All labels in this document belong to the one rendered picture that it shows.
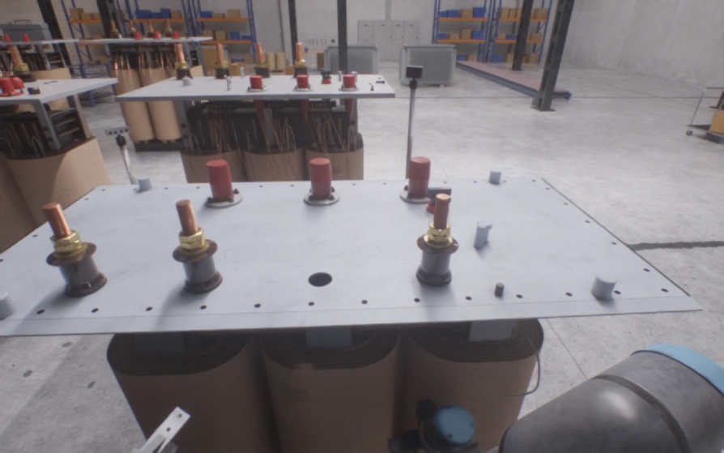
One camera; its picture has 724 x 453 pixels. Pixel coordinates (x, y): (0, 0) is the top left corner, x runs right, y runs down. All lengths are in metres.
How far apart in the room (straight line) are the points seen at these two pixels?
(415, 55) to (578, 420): 12.72
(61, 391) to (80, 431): 0.37
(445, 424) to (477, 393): 0.26
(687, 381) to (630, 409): 0.09
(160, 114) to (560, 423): 6.66
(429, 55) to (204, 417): 12.52
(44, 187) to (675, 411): 3.18
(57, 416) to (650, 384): 2.72
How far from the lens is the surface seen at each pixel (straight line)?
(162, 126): 6.87
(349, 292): 0.84
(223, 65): 3.01
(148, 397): 1.27
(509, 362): 1.16
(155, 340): 1.14
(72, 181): 3.19
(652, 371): 0.54
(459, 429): 1.00
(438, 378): 1.17
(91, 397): 2.82
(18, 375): 3.23
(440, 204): 0.80
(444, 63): 13.26
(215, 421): 1.31
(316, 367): 1.09
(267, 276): 0.92
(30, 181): 3.21
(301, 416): 1.24
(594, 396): 0.49
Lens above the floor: 1.89
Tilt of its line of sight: 29 degrees down
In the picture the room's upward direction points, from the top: straight up
